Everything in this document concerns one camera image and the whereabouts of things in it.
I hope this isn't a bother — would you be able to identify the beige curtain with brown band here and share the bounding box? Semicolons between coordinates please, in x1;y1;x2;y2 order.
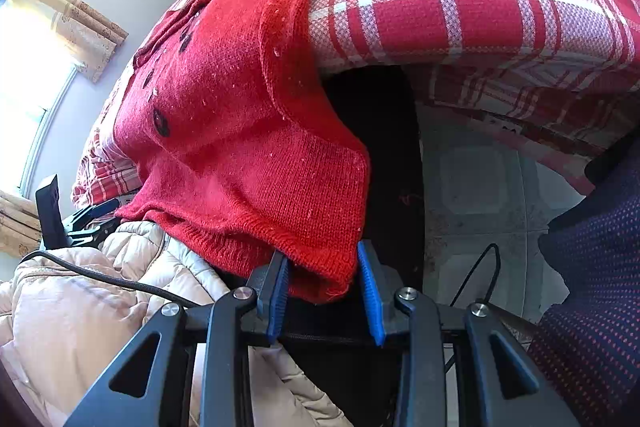
0;189;43;258

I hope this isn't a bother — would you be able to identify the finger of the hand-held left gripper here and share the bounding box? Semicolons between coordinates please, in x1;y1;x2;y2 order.
35;174;66;250
65;198;121;240

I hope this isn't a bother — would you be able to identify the beige side window curtain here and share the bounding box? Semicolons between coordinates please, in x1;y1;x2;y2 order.
17;0;129;84

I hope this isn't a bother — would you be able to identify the navy dotted clothing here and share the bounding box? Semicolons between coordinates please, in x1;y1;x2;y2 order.
527;142;640;427

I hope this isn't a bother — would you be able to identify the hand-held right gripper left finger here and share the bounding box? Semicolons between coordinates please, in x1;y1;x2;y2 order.
65;252;291;427

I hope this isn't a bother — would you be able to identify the side sliding window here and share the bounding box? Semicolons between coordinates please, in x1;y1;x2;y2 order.
0;0;78;198

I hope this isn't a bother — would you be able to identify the red knitted sweater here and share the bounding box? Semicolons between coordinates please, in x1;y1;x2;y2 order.
114;0;372;305

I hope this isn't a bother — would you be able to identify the beige puffer jacket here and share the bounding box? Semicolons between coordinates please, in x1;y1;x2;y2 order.
0;219;351;427

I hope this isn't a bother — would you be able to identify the black cable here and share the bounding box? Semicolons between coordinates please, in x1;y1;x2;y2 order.
20;249;211;310
447;243;502;308

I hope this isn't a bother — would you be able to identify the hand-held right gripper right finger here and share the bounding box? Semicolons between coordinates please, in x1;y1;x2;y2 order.
356;241;581;427

